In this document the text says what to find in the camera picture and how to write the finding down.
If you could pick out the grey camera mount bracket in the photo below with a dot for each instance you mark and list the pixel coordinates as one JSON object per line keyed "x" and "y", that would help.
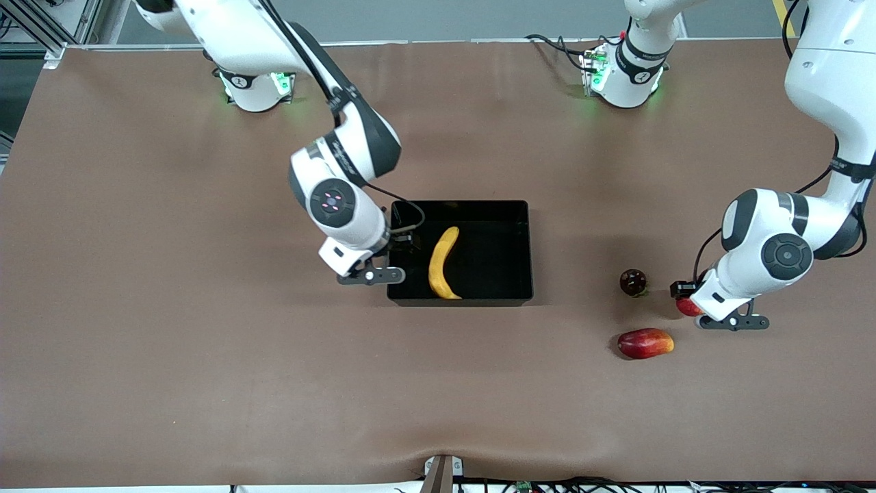
{"x": 441, "y": 472}

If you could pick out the small green circuit board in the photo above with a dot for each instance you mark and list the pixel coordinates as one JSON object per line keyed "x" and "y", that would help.
{"x": 523, "y": 487}

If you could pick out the brown table mat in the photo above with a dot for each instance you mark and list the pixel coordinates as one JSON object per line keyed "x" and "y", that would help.
{"x": 205, "y": 376}

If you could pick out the yellow banana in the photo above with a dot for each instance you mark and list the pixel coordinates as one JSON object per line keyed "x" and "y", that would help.
{"x": 441, "y": 263}

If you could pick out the dark purple plum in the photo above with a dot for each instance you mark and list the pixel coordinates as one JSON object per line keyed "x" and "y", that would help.
{"x": 633, "y": 282}

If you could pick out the black plastic box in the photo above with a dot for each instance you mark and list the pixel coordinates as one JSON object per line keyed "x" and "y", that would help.
{"x": 489, "y": 274}

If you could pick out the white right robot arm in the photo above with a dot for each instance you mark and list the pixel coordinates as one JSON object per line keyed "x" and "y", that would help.
{"x": 239, "y": 27}

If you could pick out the red yellow mango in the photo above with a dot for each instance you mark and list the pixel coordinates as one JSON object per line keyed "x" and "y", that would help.
{"x": 645, "y": 344}

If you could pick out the aluminium frame post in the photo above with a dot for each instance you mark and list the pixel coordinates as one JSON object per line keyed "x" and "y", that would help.
{"x": 34, "y": 24}

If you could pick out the small red yellow apple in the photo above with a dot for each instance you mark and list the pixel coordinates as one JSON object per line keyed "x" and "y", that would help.
{"x": 686, "y": 307}

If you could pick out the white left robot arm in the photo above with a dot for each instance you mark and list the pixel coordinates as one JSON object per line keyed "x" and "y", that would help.
{"x": 821, "y": 68}

